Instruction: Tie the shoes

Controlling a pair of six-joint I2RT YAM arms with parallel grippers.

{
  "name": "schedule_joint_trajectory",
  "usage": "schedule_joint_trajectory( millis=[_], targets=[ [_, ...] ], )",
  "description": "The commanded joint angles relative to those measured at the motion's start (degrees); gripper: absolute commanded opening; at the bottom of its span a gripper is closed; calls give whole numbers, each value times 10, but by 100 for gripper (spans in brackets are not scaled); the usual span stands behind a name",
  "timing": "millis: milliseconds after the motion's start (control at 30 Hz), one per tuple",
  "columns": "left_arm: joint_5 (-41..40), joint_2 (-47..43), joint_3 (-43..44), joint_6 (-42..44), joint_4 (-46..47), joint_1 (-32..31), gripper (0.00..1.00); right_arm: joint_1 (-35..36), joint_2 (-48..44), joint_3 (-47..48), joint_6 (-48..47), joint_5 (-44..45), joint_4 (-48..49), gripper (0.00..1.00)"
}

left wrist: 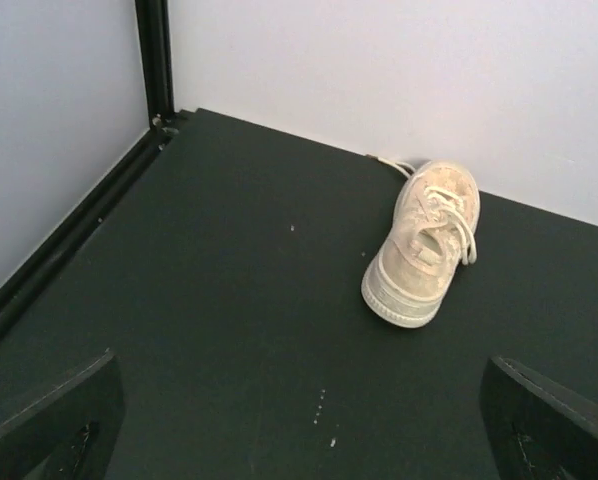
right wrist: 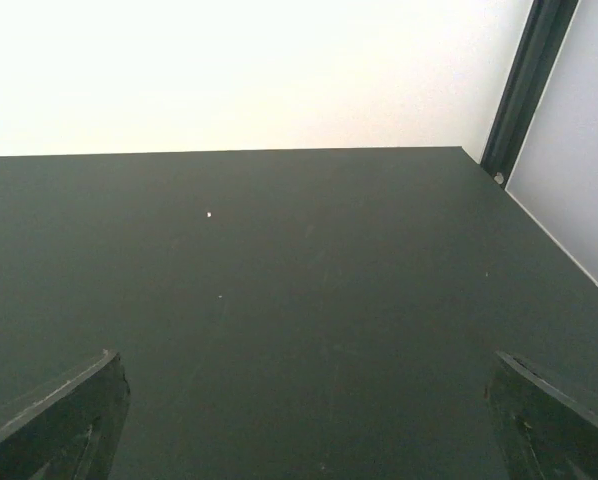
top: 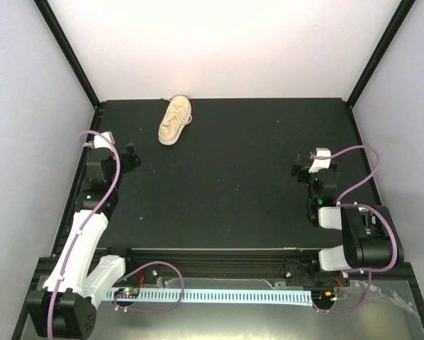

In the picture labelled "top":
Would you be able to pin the left small circuit board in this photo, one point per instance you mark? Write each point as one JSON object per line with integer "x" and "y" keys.
{"x": 128, "y": 293}

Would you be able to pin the beige lace sneaker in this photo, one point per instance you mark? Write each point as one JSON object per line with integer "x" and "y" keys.
{"x": 170, "y": 134}

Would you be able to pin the left black frame post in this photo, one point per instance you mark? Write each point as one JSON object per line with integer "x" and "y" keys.
{"x": 62, "y": 41}

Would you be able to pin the black frame post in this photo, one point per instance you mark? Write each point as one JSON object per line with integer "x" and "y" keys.
{"x": 62, "y": 41}
{"x": 400, "y": 14}

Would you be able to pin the right small circuit board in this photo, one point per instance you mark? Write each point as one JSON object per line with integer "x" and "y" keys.
{"x": 327, "y": 296}

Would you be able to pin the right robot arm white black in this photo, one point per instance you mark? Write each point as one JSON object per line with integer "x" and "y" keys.
{"x": 369, "y": 238}

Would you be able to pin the white shoelace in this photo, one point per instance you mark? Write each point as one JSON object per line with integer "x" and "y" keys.
{"x": 179, "y": 109}

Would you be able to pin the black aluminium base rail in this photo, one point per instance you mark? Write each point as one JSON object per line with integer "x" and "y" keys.
{"x": 295, "y": 268}

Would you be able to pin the small circuit board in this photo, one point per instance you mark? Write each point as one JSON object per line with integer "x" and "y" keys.
{"x": 128, "y": 293}
{"x": 327, "y": 296}

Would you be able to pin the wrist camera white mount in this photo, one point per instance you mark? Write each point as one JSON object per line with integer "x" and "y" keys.
{"x": 100, "y": 140}
{"x": 321, "y": 160}

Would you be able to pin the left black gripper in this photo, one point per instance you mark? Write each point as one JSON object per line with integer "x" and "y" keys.
{"x": 129, "y": 166}

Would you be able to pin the white slotted cable duct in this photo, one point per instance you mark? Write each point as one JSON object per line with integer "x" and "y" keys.
{"x": 219, "y": 296}

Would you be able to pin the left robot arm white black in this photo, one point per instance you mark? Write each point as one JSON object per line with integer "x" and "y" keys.
{"x": 65, "y": 305}

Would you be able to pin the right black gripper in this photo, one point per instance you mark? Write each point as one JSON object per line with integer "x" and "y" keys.
{"x": 298, "y": 165}

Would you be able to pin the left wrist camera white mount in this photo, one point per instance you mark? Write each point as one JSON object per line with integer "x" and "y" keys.
{"x": 100, "y": 140}

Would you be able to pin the right black frame post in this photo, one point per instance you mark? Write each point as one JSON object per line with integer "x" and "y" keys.
{"x": 400, "y": 14}

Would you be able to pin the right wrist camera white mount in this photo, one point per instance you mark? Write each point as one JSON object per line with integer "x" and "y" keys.
{"x": 321, "y": 160}

